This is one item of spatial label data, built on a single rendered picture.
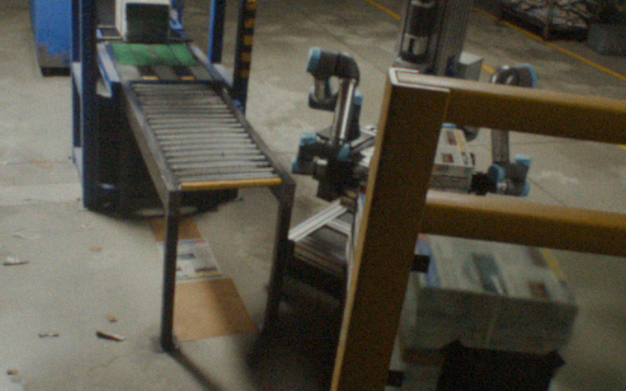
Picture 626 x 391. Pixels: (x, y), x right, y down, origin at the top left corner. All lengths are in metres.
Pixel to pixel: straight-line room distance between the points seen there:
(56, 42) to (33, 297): 3.19
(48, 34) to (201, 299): 3.39
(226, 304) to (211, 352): 0.37
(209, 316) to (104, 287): 0.56
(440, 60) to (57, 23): 3.80
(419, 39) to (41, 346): 2.17
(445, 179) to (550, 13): 7.48
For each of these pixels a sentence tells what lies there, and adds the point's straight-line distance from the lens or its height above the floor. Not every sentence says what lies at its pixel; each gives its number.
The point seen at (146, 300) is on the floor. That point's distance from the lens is 3.75.
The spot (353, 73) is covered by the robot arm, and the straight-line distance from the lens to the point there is 3.22.
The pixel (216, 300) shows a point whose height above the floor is 0.00.
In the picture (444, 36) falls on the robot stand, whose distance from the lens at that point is 3.51.
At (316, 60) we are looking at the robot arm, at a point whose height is 1.28.
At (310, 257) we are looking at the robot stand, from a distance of 3.85.
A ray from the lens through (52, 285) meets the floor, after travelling 3.88.
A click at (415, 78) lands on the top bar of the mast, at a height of 1.85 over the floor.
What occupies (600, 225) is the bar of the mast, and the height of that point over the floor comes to 1.65.
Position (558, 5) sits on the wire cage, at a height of 0.48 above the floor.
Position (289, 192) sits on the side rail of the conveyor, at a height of 0.76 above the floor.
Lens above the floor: 2.18
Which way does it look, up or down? 26 degrees down
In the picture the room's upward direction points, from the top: 8 degrees clockwise
